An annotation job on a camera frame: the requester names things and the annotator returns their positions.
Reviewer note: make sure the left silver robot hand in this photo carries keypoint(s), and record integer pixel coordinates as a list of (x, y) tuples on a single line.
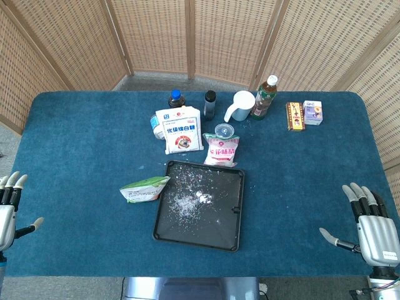
[(7, 215)]

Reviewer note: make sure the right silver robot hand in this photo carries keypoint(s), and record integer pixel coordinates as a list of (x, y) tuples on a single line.
[(375, 231)]

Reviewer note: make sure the green white powder bag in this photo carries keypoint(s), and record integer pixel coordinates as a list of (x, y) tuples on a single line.
[(142, 190)]

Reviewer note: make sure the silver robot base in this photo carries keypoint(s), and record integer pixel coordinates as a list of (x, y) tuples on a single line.
[(190, 289)]

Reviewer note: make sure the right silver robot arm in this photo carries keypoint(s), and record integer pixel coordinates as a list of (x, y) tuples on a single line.
[(382, 281)]

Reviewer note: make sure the pink white seasoning bag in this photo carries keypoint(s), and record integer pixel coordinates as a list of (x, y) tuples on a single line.
[(221, 148)]

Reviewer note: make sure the white sugar bag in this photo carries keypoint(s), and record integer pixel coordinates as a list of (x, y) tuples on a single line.
[(182, 131)]

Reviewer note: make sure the blue table mat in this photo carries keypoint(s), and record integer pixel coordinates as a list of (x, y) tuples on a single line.
[(78, 150)]

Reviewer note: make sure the white purple carton box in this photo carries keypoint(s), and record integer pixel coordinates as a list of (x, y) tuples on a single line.
[(313, 112)]

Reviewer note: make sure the red yellow carton box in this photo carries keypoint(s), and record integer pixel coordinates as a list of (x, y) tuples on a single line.
[(295, 116)]

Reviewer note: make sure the tea bottle white cap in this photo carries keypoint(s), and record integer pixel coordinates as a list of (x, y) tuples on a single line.
[(264, 100)]

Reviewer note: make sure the black square tray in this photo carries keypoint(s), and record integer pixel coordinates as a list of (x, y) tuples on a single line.
[(200, 206)]

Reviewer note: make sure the clear round lidded container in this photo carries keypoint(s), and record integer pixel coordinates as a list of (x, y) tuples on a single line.
[(224, 130)]

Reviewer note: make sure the white plastic pitcher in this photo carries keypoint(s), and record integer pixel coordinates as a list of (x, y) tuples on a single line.
[(241, 107)]

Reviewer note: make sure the dark sauce bottle blue cap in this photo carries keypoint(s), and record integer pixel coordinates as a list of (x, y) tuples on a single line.
[(177, 99)]

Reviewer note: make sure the black slim bottle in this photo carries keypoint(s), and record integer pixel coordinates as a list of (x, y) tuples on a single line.
[(209, 106)]

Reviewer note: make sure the woven folding screen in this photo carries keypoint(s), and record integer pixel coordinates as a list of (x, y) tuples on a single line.
[(218, 37)]

